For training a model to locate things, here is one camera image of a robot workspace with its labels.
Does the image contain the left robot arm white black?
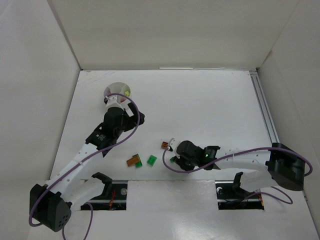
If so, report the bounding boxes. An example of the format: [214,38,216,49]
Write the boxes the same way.
[28,103,145,232]

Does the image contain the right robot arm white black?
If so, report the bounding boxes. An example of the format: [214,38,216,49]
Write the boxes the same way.
[168,138,308,193]

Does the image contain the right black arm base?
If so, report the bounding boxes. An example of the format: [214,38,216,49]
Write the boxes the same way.
[215,172,264,210]

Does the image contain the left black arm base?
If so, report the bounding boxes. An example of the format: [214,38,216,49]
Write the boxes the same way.
[88,172,128,211]

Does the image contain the orange lego brick right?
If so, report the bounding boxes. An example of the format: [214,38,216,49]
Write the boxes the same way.
[161,141,169,149]

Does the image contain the orange lego brick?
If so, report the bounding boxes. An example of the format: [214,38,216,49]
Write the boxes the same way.
[126,155,140,167]
[161,141,169,149]

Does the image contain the white round divided container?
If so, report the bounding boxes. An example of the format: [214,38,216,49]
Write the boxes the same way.
[103,82,131,98]

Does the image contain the green lego brick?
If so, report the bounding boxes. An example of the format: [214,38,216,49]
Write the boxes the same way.
[146,155,157,167]

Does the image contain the orange lego brick left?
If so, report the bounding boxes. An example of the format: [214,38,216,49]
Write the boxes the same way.
[126,155,140,167]

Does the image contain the green lego under orange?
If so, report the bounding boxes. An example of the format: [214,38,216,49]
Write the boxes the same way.
[132,154,143,168]

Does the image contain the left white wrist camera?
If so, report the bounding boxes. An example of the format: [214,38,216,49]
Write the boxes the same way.
[104,95,133,117]

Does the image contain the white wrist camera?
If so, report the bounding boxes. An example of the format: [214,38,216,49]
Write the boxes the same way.
[168,138,181,159]
[104,95,133,117]

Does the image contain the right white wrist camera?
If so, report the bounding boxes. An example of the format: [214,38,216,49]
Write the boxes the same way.
[168,138,181,159]

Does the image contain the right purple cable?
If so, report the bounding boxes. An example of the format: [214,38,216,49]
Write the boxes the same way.
[162,146,313,205]

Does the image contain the purple cable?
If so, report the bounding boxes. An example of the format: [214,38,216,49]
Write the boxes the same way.
[28,92,140,240]
[162,146,313,205]

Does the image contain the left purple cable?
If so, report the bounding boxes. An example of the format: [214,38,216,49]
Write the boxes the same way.
[28,92,140,240]

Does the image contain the aluminium rail right edge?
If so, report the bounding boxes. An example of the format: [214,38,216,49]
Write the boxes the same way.
[249,70,280,143]

